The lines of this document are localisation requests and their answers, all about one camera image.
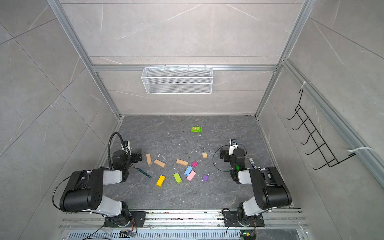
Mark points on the green snack packet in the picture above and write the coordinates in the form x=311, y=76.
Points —
x=196, y=129

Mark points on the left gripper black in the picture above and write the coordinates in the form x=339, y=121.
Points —
x=136, y=156

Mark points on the black wire hook rack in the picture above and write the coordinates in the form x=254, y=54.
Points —
x=315, y=136

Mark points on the pink block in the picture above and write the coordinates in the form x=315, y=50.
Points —
x=191, y=175

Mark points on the white wire mesh basket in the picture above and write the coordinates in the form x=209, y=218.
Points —
x=177, y=80

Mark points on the yellow arch block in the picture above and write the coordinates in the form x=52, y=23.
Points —
x=161, y=181

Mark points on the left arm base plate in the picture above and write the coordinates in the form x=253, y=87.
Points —
x=132, y=219

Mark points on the aluminium mounting rail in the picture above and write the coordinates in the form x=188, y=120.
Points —
x=208, y=224

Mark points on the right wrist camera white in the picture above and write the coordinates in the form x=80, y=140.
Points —
x=233, y=144

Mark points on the lime green block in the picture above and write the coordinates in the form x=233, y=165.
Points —
x=177, y=178

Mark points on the light blue block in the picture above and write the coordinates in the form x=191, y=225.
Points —
x=188, y=171

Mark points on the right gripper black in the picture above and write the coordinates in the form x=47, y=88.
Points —
x=225, y=153

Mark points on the green handled tool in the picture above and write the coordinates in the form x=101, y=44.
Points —
x=143, y=172

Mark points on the natural wood block long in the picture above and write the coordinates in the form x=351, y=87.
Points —
x=149, y=159

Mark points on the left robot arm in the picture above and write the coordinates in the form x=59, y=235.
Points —
x=84, y=190

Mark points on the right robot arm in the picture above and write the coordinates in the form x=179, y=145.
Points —
x=269, y=188

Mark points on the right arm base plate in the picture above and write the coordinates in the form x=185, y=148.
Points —
x=233, y=219

